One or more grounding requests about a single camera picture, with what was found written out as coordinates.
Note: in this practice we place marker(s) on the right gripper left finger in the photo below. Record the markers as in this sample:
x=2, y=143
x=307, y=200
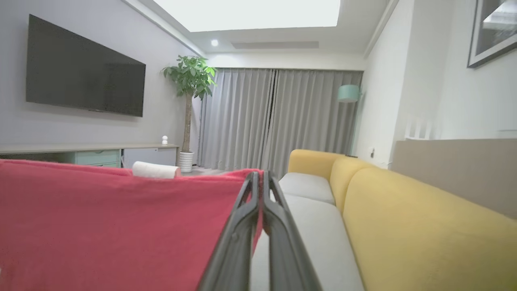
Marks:
x=238, y=242

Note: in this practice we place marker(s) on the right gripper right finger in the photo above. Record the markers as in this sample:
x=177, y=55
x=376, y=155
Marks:
x=286, y=250

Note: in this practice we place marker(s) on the red cloth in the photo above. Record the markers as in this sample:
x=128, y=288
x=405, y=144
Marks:
x=121, y=230

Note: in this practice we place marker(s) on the grey sofa seat cushion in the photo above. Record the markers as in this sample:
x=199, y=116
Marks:
x=319, y=242
x=305, y=186

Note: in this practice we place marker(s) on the white ribbed plant pot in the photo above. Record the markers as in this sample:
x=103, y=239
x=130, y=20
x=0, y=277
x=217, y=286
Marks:
x=186, y=161

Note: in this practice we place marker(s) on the grey curtain panel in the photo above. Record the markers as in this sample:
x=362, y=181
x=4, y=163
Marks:
x=234, y=117
x=315, y=117

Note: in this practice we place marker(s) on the yellow sofa backrest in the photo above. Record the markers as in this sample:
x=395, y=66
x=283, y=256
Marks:
x=424, y=234

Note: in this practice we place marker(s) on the low TV cabinet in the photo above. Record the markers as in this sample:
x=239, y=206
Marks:
x=97, y=155

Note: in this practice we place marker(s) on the teal shade floor lamp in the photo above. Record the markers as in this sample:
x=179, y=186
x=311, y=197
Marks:
x=348, y=93

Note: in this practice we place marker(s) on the green potted tree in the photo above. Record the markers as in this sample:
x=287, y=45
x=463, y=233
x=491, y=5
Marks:
x=192, y=76

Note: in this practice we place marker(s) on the ceiling air vent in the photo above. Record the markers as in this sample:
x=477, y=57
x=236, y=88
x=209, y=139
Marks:
x=274, y=45

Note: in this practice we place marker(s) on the ceiling light panel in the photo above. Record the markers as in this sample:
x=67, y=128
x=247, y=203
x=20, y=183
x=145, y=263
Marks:
x=250, y=14

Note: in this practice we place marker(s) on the black wall television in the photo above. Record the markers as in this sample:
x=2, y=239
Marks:
x=85, y=68

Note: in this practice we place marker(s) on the framed wall picture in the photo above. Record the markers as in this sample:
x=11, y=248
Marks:
x=497, y=28

